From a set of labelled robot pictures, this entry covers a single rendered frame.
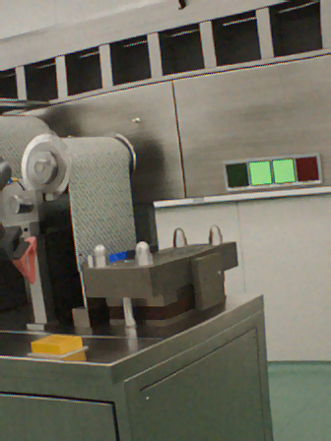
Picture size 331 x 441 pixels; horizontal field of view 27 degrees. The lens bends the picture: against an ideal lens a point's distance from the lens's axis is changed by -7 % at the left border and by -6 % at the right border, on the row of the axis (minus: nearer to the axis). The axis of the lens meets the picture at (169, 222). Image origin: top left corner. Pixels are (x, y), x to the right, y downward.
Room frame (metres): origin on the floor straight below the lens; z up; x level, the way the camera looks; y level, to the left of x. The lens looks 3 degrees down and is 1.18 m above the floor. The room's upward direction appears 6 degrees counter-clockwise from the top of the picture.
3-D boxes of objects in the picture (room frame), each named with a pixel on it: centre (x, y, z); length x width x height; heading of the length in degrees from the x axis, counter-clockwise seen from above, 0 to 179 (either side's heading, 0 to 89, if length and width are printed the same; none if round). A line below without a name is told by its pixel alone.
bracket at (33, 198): (1.54, 0.30, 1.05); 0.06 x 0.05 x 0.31; 150
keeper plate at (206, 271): (1.58, -0.07, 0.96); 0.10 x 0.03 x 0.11; 150
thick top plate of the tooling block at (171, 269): (1.61, 0.02, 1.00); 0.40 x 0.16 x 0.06; 150
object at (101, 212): (1.64, 0.14, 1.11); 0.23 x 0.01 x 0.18; 150
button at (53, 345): (1.28, 0.23, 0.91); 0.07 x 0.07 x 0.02; 60
